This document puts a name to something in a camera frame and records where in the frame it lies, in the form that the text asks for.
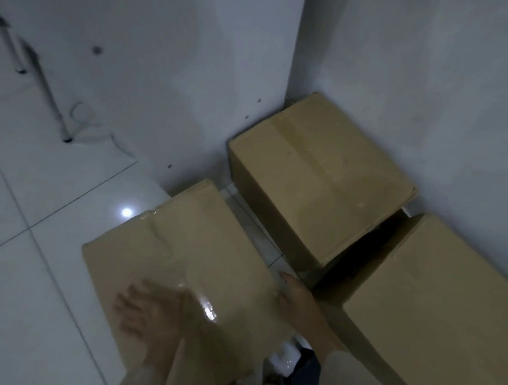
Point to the person's right hand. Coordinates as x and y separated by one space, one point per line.
300 306

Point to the person's left hand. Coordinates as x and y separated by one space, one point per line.
158 318

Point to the person's left fingers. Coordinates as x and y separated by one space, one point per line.
133 307

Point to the person's right thumb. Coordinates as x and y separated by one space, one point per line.
279 298

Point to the person's left forearm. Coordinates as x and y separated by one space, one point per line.
154 378

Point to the person's right forearm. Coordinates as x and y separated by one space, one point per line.
353 379

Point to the dark blue trousers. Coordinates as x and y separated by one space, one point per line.
306 380

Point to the taped brown cardboard box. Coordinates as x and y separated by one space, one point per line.
320 173

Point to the large brown cardboard box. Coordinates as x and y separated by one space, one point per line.
441 307

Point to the white metal table leg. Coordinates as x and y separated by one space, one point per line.
48 93

